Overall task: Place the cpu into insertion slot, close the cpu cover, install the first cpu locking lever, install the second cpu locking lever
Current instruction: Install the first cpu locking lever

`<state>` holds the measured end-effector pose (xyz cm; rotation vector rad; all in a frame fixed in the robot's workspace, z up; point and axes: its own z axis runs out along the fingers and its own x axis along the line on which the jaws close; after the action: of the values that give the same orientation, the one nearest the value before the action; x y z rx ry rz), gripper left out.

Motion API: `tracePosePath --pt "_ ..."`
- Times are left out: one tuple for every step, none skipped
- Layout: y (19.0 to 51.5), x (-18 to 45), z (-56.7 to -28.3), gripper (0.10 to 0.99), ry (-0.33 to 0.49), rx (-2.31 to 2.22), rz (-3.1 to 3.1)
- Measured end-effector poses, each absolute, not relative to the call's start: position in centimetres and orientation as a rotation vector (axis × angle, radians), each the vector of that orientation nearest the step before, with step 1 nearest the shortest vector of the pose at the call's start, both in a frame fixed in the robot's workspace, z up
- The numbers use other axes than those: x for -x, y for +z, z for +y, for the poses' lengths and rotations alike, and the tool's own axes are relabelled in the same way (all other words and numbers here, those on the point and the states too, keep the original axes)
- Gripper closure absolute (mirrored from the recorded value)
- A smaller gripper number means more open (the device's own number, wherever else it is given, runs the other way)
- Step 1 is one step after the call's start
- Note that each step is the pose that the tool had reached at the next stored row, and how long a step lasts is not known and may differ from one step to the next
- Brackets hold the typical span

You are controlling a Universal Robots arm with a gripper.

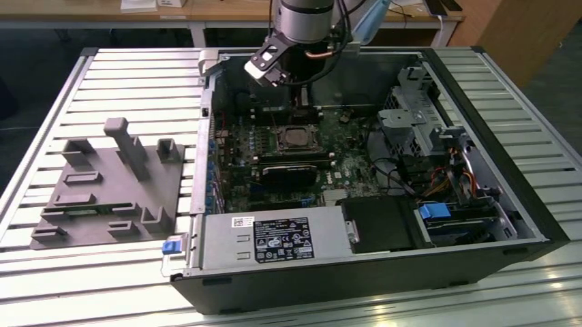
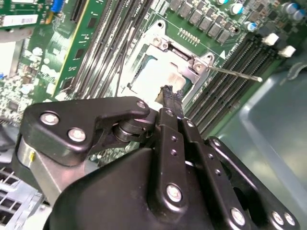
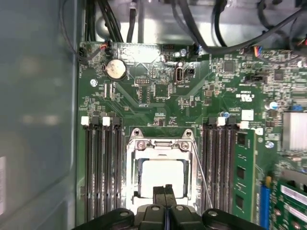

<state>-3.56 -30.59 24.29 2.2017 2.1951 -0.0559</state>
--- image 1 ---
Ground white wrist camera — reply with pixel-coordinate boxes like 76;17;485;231
242;37;292;88

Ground black flat strip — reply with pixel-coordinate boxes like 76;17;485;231
424;0;463;17

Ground black hard disk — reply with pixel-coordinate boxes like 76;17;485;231
424;217;500;248

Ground silver CPU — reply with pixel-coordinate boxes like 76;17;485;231
281;128;312;148

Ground CPU socket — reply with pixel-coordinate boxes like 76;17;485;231
269;125;327;154

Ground small silver heatsink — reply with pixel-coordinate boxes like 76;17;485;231
324;189;349;205

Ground grey parts rack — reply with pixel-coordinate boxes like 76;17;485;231
26;117;186;251

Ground coloured wire bundle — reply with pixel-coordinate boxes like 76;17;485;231
427;146;480;202

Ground black graphics card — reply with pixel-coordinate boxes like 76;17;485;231
261;164;319;191

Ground wooden desk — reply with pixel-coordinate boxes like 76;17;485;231
0;0;465;48

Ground black plastic shroud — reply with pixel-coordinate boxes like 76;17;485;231
337;196;431;255

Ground black heatsink block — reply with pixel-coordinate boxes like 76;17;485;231
252;98;295;125

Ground black RAM slot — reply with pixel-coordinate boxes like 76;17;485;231
257;153;329;161
260;159;331;166

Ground green motherboard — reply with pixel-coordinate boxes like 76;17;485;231
212;108;387;212

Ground blue disk carrier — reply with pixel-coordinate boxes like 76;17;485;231
416;202;452;221

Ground wooden cabinet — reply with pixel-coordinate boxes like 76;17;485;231
447;0;582;89

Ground silver power supply unit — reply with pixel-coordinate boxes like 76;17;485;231
198;206;355;270

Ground black internal cable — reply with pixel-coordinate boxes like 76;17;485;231
369;158;417;197

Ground metal drive cage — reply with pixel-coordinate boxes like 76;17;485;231
375;66;469;157

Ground green RAM stick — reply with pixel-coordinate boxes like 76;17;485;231
62;206;114;216

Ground black open PC case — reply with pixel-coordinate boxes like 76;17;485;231
168;46;572;316

